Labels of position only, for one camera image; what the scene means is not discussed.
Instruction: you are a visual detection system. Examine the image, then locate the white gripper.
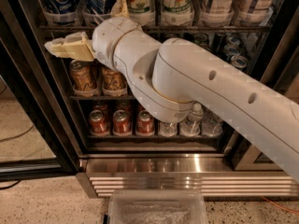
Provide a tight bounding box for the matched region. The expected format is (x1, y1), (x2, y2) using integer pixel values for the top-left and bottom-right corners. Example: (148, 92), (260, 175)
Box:
(44, 0), (142, 70)

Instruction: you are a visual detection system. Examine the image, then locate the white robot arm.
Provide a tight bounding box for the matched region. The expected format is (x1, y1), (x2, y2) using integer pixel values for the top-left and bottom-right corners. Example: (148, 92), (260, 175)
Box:
(45, 15), (299, 181)

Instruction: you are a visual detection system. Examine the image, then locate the blue pepsi can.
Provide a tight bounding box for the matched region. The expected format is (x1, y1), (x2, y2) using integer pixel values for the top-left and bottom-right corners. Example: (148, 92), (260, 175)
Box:
(43, 0), (78, 25)

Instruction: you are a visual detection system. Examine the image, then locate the orange can front left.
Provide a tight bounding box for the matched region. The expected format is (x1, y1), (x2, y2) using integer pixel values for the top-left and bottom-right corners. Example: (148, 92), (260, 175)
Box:
(69, 60), (96, 91)

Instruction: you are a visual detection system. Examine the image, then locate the orange can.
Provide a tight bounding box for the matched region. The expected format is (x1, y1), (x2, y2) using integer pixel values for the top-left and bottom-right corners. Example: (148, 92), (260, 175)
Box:
(102, 68), (125, 91)
(69, 60), (96, 91)

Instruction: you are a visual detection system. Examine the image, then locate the orange can front middle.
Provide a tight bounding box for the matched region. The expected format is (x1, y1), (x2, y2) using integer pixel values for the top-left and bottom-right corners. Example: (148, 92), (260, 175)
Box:
(102, 68), (125, 91)

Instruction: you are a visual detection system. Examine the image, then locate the white green can right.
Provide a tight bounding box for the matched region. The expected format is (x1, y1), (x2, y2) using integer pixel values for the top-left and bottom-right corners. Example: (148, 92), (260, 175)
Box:
(162, 0), (192, 25)

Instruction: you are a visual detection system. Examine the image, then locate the red can front middle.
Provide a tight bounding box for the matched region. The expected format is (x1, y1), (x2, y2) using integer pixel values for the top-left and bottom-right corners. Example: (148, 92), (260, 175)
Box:
(113, 110), (131, 134)

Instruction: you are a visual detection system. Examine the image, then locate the red can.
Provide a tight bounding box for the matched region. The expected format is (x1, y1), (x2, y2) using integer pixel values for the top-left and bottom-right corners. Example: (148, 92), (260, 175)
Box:
(136, 110), (155, 135)
(113, 110), (131, 134)
(89, 110), (108, 134)

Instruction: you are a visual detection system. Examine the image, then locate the red can front left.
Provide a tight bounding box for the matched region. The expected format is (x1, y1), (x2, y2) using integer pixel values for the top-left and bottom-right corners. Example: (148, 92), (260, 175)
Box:
(89, 110), (108, 134)

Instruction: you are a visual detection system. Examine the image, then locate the red can front right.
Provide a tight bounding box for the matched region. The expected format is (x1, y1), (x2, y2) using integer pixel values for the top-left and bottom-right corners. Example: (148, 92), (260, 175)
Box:
(136, 110), (155, 135)

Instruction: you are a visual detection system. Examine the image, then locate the white grey can left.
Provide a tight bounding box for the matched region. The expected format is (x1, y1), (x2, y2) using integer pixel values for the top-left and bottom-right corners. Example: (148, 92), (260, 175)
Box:
(199, 0), (234, 27)

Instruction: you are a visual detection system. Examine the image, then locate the white grey can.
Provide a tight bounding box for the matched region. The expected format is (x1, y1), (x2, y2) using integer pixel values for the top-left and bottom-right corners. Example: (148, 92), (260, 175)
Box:
(232, 0), (273, 26)
(199, 0), (234, 27)

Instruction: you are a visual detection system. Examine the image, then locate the blue silver can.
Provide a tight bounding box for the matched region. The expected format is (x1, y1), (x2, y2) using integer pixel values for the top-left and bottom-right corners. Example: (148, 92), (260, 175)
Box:
(222, 45), (241, 63)
(230, 55), (249, 71)

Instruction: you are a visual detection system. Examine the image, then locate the blue silver can front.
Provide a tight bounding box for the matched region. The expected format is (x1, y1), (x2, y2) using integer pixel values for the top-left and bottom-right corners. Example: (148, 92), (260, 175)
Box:
(230, 55), (249, 71)

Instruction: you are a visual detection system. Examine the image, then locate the white grey can right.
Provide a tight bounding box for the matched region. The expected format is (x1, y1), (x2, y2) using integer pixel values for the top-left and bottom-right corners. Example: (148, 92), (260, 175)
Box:
(232, 0), (273, 26)

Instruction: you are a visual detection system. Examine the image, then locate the open glass fridge door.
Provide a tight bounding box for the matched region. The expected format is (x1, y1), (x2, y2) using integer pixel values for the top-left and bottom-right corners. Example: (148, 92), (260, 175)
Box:
(233, 7), (299, 171)

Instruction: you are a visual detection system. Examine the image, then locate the water bottle left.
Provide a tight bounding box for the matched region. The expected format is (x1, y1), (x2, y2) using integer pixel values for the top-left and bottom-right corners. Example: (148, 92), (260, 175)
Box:
(159, 121), (178, 137)

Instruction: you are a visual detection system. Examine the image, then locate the water bottle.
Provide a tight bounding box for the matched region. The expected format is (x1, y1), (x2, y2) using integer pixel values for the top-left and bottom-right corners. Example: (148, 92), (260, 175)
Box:
(159, 121), (178, 137)
(179, 103), (204, 137)
(201, 110), (223, 137)

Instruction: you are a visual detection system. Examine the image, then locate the water bottle middle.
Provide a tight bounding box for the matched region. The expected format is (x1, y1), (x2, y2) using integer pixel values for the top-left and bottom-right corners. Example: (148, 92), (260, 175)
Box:
(179, 103), (204, 137)

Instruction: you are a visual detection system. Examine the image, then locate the water bottle right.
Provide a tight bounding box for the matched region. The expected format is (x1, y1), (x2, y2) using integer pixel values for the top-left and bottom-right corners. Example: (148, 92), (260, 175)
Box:
(201, 110), (223, 137)

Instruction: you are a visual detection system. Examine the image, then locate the clear plastic bin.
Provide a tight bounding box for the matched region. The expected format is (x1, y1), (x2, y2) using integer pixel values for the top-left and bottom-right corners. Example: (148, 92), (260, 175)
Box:
(107, 189), (208, 224)

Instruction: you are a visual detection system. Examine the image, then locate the black cable on floor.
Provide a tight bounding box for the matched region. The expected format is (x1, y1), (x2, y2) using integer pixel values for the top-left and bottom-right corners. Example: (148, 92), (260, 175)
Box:
(0, 179), (22, 191)

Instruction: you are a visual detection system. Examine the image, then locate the orange cable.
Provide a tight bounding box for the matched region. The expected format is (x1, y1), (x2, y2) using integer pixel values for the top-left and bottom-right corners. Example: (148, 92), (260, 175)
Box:
(261, 196), (299, 216)

